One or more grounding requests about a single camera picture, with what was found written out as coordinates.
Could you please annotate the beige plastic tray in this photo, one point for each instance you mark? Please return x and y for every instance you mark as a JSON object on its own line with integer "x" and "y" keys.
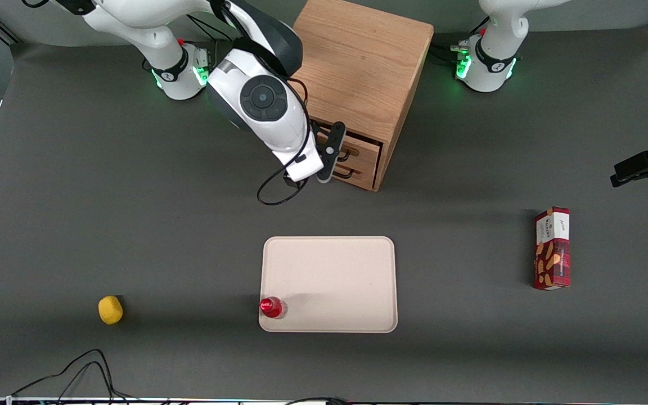
{"x": 329, "y": 281}

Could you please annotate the red snack box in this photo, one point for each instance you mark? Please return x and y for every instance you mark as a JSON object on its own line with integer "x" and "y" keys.
{"x": 552, "y": 253}

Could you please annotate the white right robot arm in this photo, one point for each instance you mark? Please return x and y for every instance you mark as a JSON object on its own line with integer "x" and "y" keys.
{"x": 245, "y": 73}

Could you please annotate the wooden drawer cabinet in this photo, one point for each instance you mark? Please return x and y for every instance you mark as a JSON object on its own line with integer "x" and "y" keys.
{"x": 363, "y": 56}

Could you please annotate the red-capped small bottle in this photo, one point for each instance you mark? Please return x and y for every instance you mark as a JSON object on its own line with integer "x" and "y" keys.
{"x": 271, "y": 307}

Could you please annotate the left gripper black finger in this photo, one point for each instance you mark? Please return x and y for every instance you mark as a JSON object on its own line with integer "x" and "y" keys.
{"x": 642, "y": 160}
{"x": 639, "y": 175}

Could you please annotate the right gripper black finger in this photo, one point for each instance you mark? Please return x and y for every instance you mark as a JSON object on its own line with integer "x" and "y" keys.
{"x": 331, "y": 151}

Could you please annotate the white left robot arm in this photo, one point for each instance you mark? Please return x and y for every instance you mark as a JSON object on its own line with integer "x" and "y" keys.
{"x": 493, "y": 62}

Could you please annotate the yellow lemon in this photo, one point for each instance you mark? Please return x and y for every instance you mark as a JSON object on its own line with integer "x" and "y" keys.
{"x": 110, "y": 310}

